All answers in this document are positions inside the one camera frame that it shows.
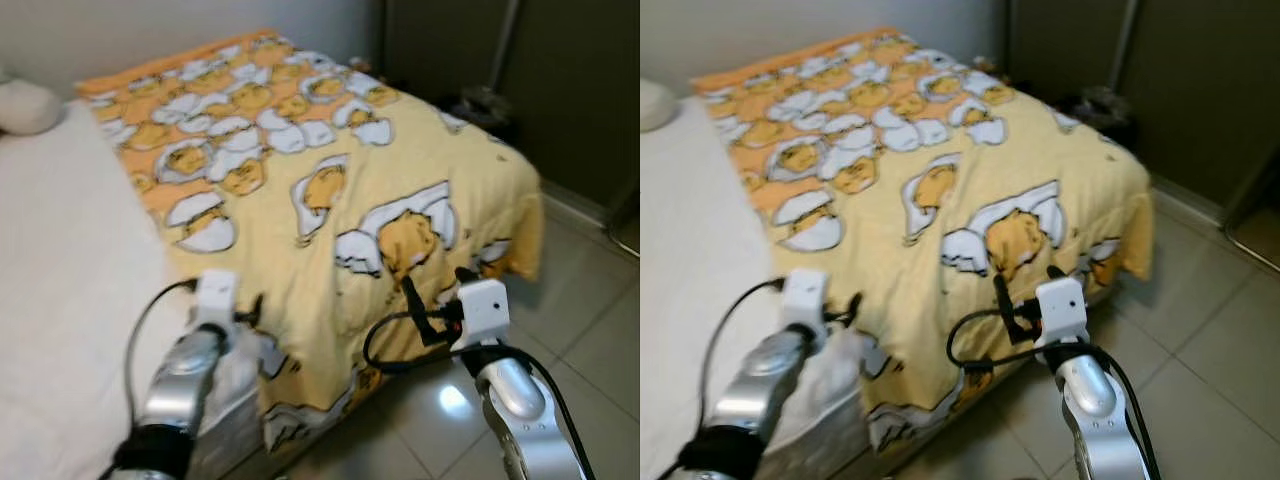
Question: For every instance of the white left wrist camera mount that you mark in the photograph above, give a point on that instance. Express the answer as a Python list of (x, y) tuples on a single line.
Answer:
[(215, 290), (803, 292)]

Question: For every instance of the white mattress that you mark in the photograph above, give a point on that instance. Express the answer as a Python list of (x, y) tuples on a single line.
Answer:
[(60, 250), (680, 250)]

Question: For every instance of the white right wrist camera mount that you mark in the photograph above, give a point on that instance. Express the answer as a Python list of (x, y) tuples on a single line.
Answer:
[(485, 305), (1062, 305)]

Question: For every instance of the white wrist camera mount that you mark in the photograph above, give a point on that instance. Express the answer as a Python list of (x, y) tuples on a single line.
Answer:
[(485, 305), (1062, 305), (215, 290), (803, 292)]

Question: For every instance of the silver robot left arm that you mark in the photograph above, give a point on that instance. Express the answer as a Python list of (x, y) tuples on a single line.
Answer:
[(180, 385), (760, 390)]

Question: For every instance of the beige plush toy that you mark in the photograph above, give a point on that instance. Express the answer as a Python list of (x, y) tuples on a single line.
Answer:
[(655, 105), (25, 105)]

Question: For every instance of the dark olive wardrobe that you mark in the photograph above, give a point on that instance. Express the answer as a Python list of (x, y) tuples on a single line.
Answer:
[(570, 80), (1200, 80)]

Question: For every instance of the yellow egg cartoon blanket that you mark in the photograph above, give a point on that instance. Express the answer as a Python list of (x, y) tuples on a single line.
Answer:
[(350, 150), (960, 150)]

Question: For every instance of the grey pole floor stand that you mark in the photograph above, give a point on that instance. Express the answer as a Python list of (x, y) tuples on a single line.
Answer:
[(480, 105), (1100, 110)]

